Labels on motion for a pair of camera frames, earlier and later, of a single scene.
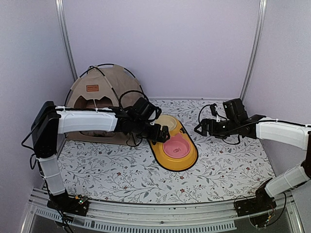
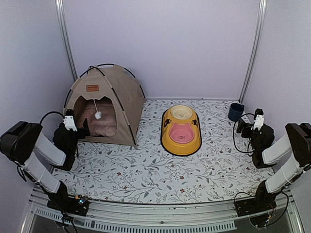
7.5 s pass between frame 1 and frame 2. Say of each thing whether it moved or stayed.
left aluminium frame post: stayed
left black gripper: moved
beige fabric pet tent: stayed
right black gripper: moved
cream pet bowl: moved
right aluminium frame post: stayed
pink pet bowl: moved
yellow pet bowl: moved
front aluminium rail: stayed
